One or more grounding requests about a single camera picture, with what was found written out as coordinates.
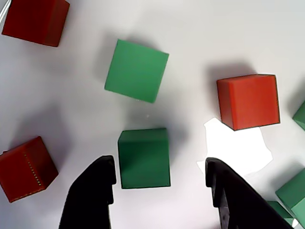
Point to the red cube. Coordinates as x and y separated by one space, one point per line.
249 101
35 21
26 169

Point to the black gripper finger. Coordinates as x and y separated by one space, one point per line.
238 205
90 195

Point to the green cube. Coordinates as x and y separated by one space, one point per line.
300 115
144 158
137 71
278 211
293 188

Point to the white round plate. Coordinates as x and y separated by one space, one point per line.
190 35

